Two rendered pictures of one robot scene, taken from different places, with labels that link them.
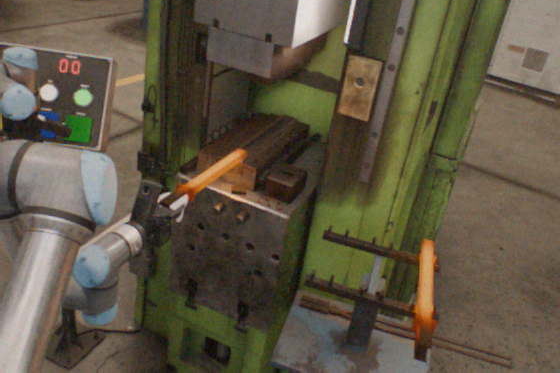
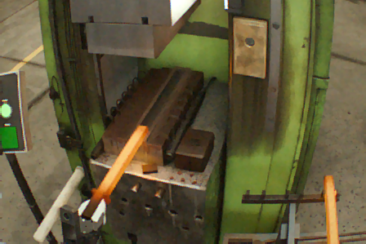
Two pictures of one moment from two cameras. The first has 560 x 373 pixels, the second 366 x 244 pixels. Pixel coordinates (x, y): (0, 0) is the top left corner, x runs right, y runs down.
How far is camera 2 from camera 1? 0.53 m
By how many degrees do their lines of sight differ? 8
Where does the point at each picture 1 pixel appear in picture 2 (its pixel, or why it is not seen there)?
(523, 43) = not seen: outside the picture
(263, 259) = (188, 219)
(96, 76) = (10, 90)
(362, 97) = (255, 56)
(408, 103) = (297, 56)
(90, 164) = not seen: outside the picture
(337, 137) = (238, 95)
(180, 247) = (113, 213)
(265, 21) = (138, 6)
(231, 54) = (110, 42)
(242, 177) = (149, 155)
